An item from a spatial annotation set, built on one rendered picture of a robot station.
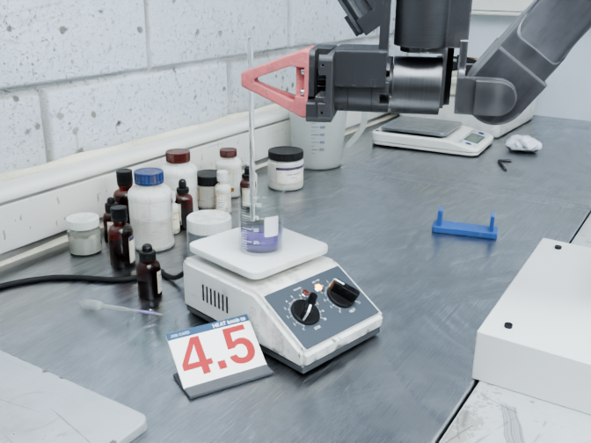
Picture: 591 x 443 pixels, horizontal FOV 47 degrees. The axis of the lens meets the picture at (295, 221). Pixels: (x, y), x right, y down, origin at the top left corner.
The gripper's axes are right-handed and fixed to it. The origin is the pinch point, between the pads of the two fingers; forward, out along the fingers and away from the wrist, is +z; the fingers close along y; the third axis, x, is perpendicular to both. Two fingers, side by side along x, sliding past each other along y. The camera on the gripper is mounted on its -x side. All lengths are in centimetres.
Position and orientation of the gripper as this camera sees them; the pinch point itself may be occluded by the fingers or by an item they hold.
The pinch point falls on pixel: (250, 79)
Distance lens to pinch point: 72.5
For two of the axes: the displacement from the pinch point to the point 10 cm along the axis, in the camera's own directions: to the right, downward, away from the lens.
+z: -9.9, -0.7, 1.5
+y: -1.6, 3.3, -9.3
